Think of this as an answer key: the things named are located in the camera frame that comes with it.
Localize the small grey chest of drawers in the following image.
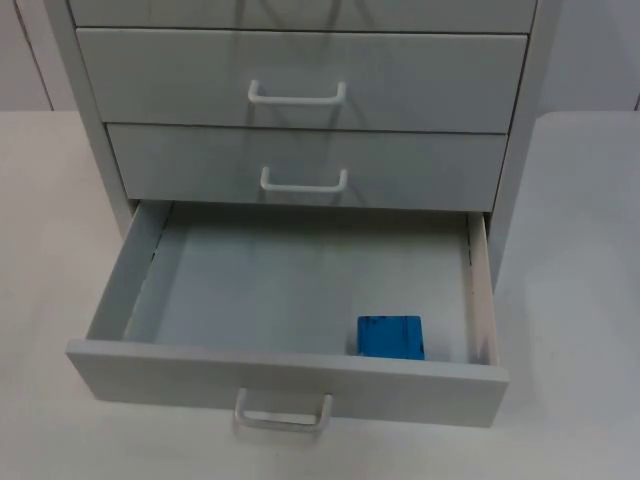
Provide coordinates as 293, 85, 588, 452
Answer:
47, 0, 557, 296

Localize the blue block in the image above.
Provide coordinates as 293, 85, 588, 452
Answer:
355, 314, 427, 361

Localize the grey drawer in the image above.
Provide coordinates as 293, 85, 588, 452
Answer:
64, 199, 511, 437

